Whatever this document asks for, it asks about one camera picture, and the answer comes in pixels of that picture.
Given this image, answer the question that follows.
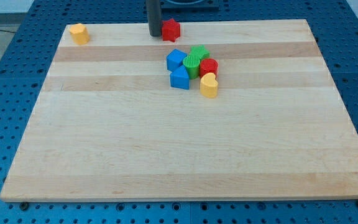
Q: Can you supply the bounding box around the yellow hexagon block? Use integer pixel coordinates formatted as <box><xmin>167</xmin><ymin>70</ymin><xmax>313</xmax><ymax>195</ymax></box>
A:
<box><xmin>69</xmin><ymin>23</ymin><xmax>90</xmax><ymax>45</ymax></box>

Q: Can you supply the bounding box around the green cylinder block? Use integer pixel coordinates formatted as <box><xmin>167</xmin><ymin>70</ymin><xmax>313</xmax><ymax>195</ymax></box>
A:
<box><xmin>182</xmin><ymin>55</ymin><xmax>201</xmax><ymax>80</ymax></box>

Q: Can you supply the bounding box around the red cylinder block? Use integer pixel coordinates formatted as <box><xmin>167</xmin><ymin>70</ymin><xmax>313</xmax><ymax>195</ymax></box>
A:
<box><xmin>199</xmin><ymin>58</ymin><xmax>219</xmax><ymax>78</ymax></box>

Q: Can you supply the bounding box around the red star block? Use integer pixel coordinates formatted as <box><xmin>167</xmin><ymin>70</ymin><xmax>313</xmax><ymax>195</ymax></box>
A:
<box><xmin>162</xmin><ymin>18</ymin><xmax>181</xmax><ymax>42</ymax></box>

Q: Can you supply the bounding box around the blue cube block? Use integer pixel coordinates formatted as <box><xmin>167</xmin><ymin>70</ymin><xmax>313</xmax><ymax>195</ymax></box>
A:
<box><xmin>166</xmin><ymin>49</ymin><xmax>187</xmax><ymax>72</ymax></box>

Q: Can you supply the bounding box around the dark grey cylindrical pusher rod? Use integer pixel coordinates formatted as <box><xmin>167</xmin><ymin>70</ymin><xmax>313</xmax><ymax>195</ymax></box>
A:
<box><xmin>145</xmin><ymin>0</ymin><xmax>162</xmax><ymax>37</ymax></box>

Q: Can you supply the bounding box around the green star block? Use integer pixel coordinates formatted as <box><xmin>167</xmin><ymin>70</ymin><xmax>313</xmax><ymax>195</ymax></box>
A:
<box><xmin>190</xmin><ymin>45</ymin><xmax>210</xmax><ymax>60</ymax></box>

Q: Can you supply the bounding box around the yellow heart block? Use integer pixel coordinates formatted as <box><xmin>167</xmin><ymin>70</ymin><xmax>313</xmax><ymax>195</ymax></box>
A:
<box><xmin>200</xmin><ymin>73</ymin><xmax>219</xmax><ymax>98</ymax></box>

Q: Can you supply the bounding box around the light wooden board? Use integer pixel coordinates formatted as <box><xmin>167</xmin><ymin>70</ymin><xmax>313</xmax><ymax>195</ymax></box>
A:
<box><xmin>0</xmin><ymin>19</ymin><xmax>358</xmax><ymax>203</ymax></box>

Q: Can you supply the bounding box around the blue triangle block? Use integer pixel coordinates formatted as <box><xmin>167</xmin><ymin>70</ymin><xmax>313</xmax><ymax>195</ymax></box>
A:
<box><xmin>170</xmin><ymin>65</ymin><xmax>190</xmax><ymax>90</ymax></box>

